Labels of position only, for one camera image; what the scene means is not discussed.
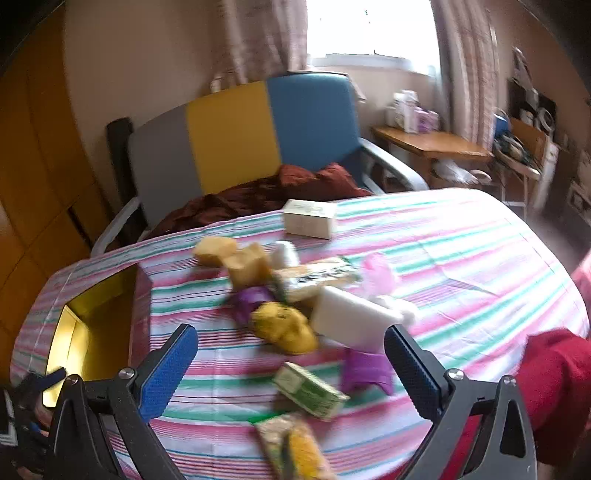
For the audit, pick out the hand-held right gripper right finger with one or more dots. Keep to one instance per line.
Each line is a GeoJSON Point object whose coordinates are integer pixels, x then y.
{"type": "Point", "coordinates": [411, 374]}

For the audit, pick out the labelled clear packet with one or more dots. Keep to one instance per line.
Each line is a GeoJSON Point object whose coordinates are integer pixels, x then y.
{"type": "Point", "coordinates": [314, 277]}

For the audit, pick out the dark red blanket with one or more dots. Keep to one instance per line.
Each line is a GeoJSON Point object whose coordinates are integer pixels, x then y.
{"type": "Point", "coordinates": [258, 194]}

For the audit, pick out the white plastic bag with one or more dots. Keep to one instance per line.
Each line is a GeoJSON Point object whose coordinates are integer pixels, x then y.
{"type": "Point", "coordinates": [457, 173]}

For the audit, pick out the small purple box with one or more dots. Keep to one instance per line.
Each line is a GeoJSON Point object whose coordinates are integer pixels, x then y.
{"type": "Point", "coordinates": [427, 120]}

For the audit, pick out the wooden side table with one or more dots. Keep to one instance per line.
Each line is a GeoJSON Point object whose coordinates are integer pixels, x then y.
{"type": "Point", "coordinates": [434, 141]}

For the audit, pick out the beige cardboard box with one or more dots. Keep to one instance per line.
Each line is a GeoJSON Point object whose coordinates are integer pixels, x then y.
{"type": "Point", "coordinates": [309, 221]}

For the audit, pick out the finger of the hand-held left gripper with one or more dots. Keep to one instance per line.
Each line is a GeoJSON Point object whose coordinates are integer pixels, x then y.
{"type": "Point", "coordinates": [54, 376]}

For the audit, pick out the white foam block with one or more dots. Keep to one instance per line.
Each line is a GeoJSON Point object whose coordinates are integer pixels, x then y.
{"type": "Point", "coordinates": [351, 318]}

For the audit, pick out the purple plastic piece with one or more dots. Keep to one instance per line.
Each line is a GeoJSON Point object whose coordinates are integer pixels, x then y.
{"type": "Point", "coordinates": [249, 300]}
{"type": "Point", "coordinates": [364, 371]}

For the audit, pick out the blue container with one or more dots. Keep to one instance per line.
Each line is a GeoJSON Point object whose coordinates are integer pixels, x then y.
{"type": "Point", "coordinates": [502, 123]}

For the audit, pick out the yellow green scouring pad packet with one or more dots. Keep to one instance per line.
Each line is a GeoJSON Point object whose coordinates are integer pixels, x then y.
{"type": "Point", "coordinates": [295, 447]}

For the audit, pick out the wooden wardrobe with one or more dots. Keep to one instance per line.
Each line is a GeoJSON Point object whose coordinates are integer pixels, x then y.
{"type": "Point", "coordinates": [41, 161]}

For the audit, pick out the grey yellow blue chair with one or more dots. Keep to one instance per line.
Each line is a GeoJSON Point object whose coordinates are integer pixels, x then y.
{"type": "Point", "coordinates": [231, 138]}

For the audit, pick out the patterned curtain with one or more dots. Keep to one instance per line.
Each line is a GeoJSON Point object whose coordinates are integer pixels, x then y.
{"type": "Point", "coordinates": [466, 69]}
{"type": "Point", "coordinates": [258, 37]}

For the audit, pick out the gold tin box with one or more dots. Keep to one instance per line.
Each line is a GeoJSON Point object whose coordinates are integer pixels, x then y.
{"type": "Point", "coordinates": [92, 332]}

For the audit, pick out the person's red clothing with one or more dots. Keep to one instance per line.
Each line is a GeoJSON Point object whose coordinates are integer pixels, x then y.
{"type": "Point", "coordinates": [558, 383]}

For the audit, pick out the pink plastic tray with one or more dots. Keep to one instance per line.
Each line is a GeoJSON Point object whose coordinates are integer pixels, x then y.
{"type": "Point", "coordinates": [378, 272]}

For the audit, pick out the striped tablecloth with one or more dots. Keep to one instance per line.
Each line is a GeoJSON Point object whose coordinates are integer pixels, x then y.
{"type": "Point", "coordinates": [461, 258]}

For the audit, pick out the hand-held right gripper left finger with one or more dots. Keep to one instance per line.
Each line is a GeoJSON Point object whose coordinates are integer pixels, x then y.
{"type": "Point", "coordinates": [166, 374]}

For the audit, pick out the green paper box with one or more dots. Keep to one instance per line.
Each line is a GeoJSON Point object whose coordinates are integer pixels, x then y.
{"type": "Point", "coordinates": [309, 390]}

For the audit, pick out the window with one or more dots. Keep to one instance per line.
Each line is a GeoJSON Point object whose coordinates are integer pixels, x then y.
{"type": "Point", "coordinates": [369, 27]}

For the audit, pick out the yellow sponge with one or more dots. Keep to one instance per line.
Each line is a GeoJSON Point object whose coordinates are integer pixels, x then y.
{"type": "Point", "coordinates": [247, 270]}
{"type": "Point", "coordinates": [214, 251]}

